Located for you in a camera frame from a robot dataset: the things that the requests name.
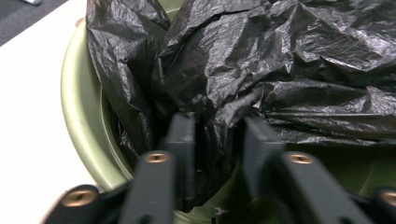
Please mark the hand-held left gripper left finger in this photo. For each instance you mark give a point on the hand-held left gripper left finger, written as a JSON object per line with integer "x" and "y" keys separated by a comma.
{"x": 183, "y": 149}

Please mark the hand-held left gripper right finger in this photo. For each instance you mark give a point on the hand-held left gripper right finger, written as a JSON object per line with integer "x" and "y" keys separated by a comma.
{"x": 261, "y": 149}

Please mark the black plastic trash bag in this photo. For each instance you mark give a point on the black plastic trash bag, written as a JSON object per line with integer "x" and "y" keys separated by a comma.
{"x": 280, "y": 62}

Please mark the olive green trash bin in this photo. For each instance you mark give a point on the olive green trash bin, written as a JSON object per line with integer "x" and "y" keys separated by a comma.
{"x": 84, "y": 118}

